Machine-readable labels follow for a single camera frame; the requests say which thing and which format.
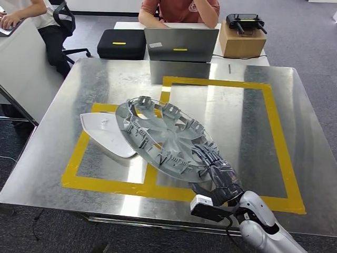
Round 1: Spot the dark grey robot foot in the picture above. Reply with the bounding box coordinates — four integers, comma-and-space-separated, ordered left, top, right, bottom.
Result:
90, 241, 109, 253

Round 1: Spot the black floor cable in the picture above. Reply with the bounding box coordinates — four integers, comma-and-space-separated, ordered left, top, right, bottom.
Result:
32, 209, 45, 241

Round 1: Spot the grey laptop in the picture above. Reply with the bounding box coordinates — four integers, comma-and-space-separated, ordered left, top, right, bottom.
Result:
144, 27, 219, 64

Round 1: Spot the grey plastic wheel cover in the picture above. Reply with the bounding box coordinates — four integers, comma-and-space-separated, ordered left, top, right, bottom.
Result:
115, 95, 219, 184

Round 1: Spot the black router with antennas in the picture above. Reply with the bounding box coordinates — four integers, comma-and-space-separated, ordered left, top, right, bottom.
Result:
225, 13, 268, 36

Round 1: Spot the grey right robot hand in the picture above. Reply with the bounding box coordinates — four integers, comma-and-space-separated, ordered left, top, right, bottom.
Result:
191, 141, 244, 207

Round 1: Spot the black zip case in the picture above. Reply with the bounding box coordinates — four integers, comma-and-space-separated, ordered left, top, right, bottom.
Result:
97, 28, 147, 60

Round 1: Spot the brown cardboard box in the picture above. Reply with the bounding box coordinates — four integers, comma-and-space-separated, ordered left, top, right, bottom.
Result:
218, 20, 267, 59

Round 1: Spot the black office chair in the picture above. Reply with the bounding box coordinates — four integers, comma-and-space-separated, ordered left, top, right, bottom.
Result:
48, 0, 93, 65

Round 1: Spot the person at grey laptop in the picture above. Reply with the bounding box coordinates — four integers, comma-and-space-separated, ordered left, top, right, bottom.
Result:
138, 0, 221, 30

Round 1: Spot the silver laptop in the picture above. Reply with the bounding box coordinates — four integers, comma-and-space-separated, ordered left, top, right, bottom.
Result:
0, 12, 23, 37

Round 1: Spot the white teardrop plastic part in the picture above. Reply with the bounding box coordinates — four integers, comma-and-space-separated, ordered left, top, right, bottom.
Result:
80, 111, 137, 159

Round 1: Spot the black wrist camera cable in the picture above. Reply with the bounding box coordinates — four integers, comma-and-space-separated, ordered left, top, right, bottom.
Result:
224, 216, 245, 253

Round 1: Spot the pale side desk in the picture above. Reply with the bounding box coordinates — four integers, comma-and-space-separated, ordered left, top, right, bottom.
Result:
0, 17, 65, 127

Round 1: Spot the person at side desk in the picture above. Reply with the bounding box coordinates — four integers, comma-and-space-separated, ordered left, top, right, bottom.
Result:
0, 0, 72, 78

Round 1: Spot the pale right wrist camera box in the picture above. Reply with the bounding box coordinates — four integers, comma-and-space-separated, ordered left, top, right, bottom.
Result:
190, 194, 237, 223

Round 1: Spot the steel workbench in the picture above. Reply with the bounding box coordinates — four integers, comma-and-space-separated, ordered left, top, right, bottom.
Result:
0, 57, 337, 238

